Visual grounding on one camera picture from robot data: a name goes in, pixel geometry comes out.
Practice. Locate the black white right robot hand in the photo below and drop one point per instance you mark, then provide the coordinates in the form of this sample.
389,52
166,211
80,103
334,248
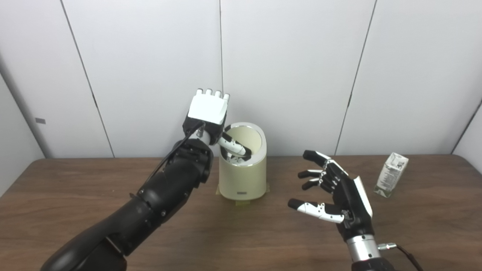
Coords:
352,203

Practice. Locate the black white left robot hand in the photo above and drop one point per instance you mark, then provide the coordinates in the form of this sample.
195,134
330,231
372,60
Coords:
207,109

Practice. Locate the white green milk carton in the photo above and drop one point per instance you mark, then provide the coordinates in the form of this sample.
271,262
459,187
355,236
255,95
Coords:
391,175

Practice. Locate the cream round bin lid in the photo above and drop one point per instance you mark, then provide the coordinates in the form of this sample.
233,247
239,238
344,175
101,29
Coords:
246,137

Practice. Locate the cream-colored cylindrical bin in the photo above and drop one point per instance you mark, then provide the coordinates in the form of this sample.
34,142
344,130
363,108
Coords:
243,180

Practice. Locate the small grey wall tag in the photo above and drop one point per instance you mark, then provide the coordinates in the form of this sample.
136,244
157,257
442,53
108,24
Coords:
40,121

